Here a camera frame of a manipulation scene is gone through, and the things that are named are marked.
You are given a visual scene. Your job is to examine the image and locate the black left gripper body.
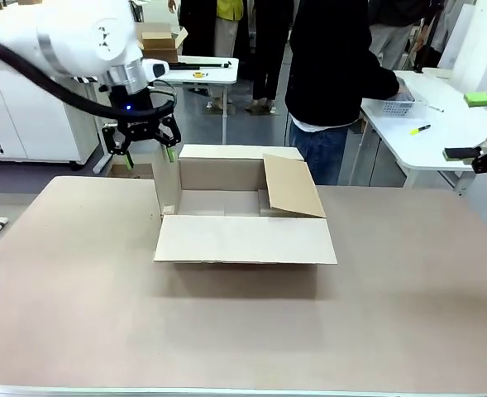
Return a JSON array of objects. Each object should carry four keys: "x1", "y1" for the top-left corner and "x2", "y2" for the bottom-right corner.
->
[{"x1": 108, "y1": 87, "x2": 161, "y2": 140}]

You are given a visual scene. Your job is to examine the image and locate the large brown cardboard box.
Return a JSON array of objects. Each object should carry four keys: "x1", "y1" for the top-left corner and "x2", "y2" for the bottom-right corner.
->
[{"x1": 150, "y1": 142, "x2": 338, "y2": 265}]

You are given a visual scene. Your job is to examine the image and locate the small brown cardboard box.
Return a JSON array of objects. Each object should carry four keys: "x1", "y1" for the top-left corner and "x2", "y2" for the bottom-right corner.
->
[{"x1": 141, "y1": 22, "x2": 189, "y2": 64}]

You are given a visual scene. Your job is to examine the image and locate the white side table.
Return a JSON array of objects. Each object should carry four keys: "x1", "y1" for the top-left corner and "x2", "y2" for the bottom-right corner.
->
[{"x1": 360, "y1": 69, "x2": 487, "y2": 198}]

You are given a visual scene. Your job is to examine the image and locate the white foam board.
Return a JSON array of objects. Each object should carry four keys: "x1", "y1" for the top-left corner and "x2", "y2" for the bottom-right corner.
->
[{"x1": 437, "y1": 0, "x2": 487, "y2": 94}]

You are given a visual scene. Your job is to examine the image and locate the black stand pole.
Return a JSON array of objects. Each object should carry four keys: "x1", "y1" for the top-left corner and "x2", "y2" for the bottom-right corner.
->
[{"x1": 413, "y1": 7, "x2": 439, "y2": 75}]

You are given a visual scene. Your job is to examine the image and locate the long black rod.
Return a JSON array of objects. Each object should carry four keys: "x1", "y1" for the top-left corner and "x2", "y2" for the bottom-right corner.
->
[{"x1": 168, "y1": 60, "x2": 232, "y2": 69}]

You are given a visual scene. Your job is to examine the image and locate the white mesh plastic basket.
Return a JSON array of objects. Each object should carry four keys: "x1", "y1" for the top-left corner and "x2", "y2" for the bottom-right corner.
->
[{"x1": 381, "y1": 88, "x2": 428, "y2": 117}]

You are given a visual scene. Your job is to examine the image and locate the white cabinet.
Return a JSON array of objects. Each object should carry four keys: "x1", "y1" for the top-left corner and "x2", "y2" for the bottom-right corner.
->
[{"x1": 0, "y1": 57, "x2": 98, "y2": 165}]

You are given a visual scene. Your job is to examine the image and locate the bystander in grey trousers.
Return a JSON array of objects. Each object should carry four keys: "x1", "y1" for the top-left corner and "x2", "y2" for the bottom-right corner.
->
[{"x1": 369, "y1": 0, "x2": 425, "y2": 71}]

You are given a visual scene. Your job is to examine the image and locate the bystander in black coat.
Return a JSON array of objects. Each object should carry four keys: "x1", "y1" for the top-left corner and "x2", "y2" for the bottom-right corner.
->
[{"x1": 167, "y1": 0, "x2": 218, "y2": 58}]

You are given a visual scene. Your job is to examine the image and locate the bystander in black trousers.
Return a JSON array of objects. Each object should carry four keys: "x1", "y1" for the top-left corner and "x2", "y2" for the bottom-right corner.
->
[{"x1": 242, "y1": 0, "x2": 294, "y2": 116}]

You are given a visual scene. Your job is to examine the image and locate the bystander in yellow top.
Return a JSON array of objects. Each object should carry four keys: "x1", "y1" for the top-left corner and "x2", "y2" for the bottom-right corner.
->
[{"x1": 209, "y1": 0, "x2": 246, "y2": 112}]

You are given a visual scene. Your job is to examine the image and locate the person in black sweater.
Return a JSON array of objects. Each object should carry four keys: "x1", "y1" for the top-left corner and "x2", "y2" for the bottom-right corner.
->
[{"x1": 286, "y1": 0, "x2": 401, "y2": 186}]

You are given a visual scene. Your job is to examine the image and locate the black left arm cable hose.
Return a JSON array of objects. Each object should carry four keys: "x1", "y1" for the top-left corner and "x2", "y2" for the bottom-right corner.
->
[{"x1": 0, "y1": 18, "x2": 178, "y2": 121}]

